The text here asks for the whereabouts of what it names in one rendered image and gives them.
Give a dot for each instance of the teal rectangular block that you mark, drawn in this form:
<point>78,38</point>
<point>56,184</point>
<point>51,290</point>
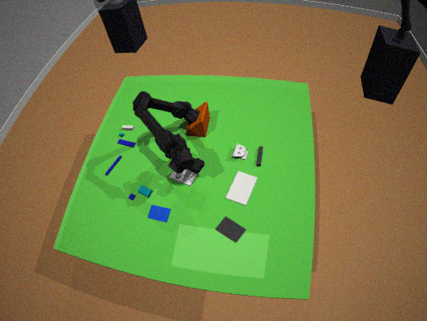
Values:
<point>145,191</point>

